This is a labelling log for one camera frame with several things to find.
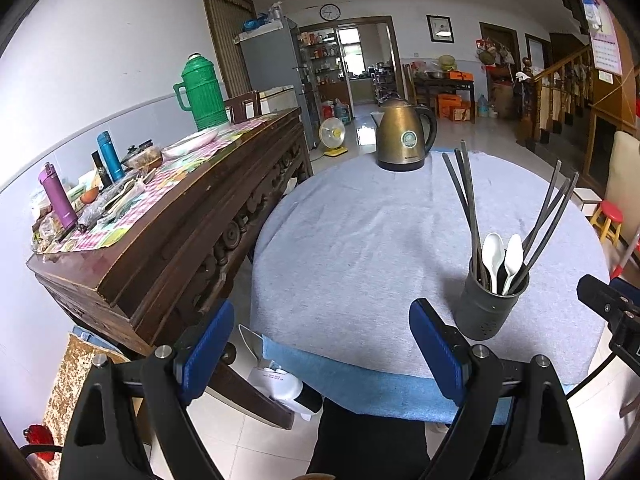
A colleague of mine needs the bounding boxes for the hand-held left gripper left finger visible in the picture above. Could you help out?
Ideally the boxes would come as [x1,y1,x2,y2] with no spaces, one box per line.
[57,299,236,480]

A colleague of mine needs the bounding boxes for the brown wooden door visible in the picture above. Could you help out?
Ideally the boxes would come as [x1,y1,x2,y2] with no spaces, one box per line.
[199,0,257,101]

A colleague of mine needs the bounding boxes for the brass electric kettle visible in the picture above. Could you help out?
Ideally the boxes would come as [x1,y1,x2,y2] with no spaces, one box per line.
[370,97,438,172]

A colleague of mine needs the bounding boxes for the grey refrigerator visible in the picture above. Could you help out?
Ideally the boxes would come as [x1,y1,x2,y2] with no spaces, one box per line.
[239,17,321,148]

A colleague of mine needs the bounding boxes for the beige leather sofa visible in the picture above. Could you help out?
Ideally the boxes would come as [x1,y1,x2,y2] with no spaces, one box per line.
[602,131,640,271]

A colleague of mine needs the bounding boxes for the blue drink bottle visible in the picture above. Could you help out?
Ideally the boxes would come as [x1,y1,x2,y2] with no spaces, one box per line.
[96,131,126,183]

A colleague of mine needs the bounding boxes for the dark glass bottle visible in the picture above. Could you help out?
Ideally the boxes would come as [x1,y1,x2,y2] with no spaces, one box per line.
[91,151,113,188]

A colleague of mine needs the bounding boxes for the green thermos flask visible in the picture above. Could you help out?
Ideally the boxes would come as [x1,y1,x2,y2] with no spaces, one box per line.
[173,53,230,132]

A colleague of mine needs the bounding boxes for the person's black trousers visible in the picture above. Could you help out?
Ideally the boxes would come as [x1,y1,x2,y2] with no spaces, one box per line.
[306,397,431,480]

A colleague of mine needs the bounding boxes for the grey tablecloth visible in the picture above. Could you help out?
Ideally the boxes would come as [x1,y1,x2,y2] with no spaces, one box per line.
[250,149,612,391]

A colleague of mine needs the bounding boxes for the red and yellow stool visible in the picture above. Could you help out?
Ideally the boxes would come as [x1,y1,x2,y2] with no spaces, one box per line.
[590,200,625,246]

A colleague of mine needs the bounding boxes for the grey utensil holder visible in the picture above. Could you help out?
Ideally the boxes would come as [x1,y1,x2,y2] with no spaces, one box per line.
[454,255,530,341]

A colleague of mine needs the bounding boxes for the gold patterned box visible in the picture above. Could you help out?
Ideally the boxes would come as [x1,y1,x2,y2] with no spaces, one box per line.
[44,332,132,448]

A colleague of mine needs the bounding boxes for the red object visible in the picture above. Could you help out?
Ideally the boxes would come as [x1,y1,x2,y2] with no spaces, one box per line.
[24,424,57,461]

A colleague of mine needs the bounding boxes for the small white stool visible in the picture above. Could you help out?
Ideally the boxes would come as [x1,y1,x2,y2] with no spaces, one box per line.
[570,187,602,212]

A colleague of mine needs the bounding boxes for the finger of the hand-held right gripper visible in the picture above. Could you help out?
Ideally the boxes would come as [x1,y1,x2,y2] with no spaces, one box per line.
[576,274,632,317]
[609,277,640,311]

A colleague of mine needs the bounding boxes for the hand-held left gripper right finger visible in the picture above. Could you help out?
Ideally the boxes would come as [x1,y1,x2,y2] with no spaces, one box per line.
[408,298,586,480]

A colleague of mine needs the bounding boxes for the dark wooden table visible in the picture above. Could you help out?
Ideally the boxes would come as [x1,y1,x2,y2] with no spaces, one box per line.
[412,74,476,123]

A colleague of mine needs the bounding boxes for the pink wall calendar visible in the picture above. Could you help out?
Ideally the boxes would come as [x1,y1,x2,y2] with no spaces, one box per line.
[580,0,625,75]

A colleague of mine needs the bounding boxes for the round yellow fan heater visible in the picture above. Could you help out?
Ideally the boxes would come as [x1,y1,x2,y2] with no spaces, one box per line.
[319,117,348,157]

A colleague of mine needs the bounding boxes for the bundle of grey chopsticks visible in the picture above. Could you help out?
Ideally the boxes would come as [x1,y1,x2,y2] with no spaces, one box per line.
[441,141,580,293]

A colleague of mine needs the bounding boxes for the blue cloth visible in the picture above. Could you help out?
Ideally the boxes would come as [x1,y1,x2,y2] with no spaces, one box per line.
[261,335,576,426]

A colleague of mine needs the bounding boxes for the clear plastic food container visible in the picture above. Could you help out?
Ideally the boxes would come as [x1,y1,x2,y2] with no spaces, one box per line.
[121,142,163,171]

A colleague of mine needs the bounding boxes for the framed wall picture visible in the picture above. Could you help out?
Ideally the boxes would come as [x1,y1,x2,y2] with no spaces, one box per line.
[426,15,455,44]

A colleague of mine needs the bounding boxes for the brown tiled pillar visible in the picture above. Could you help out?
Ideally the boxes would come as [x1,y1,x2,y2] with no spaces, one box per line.
[565,0,640,196]

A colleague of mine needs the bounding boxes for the purple drink bottle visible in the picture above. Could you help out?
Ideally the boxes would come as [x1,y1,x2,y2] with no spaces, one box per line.
[39,162,79,231]

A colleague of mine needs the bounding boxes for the pink checked cloth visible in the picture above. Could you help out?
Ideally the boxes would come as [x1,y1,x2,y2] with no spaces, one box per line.
[37,112,281,253]

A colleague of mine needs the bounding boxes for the carved dark wooden sideboard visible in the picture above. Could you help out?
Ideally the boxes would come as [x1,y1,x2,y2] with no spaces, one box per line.
[26,107,313,431]

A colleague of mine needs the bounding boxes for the dark wooden chair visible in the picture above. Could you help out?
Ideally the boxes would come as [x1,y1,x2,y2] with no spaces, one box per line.
[223,90,262,123]

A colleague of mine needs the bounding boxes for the white chest freezer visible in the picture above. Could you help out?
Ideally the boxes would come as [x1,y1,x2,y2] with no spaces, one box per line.
[257,85,301,116]

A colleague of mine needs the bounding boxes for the pantry shelf with bottles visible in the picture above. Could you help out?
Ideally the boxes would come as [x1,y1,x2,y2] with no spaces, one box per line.
[299,30,346,88]

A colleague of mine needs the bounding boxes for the white plastic spoon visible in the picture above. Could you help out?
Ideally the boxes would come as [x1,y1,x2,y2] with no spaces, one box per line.
[501,247,524,296]
[481,232,505,295]

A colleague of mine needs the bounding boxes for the wooden stair railing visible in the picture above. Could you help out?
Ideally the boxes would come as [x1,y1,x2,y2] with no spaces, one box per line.
[520,42,593,141]

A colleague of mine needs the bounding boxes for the orange cardboard box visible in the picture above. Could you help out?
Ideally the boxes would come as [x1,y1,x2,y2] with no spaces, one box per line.
[437,92,473,122]

